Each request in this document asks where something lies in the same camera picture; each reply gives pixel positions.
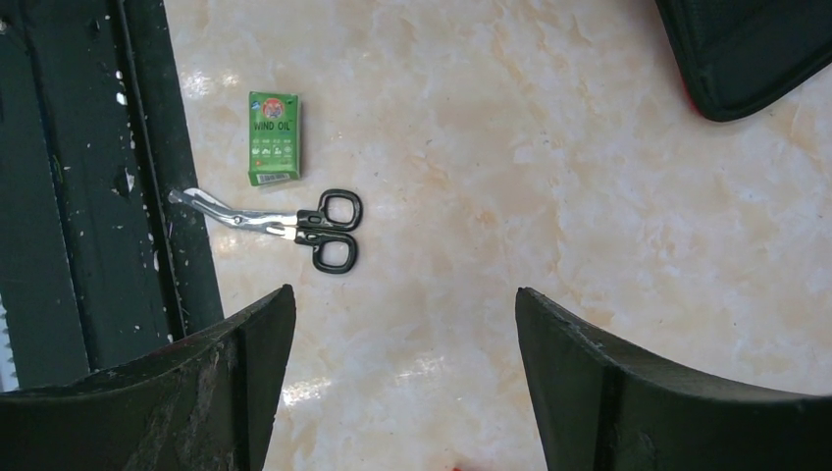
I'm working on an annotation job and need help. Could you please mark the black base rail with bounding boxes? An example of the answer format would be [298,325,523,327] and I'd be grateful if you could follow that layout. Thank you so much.
[1,1,223,392]

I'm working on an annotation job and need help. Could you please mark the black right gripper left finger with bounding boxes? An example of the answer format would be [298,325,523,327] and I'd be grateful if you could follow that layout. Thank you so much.
[1,285,296,470]

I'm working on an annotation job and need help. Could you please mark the black handled scissors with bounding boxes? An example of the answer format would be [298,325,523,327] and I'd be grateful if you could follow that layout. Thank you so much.
[168,187,363,275]

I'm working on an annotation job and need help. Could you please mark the red black medicine kit case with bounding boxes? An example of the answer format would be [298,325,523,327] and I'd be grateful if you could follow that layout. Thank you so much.
[656,0,831,123]

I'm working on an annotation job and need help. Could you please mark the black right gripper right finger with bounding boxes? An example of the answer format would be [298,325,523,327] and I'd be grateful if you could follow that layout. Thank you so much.
[515,288,831,470]

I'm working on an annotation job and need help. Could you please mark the green wind oil box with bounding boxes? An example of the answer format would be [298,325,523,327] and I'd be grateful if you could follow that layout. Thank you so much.
[248,91,302,186]

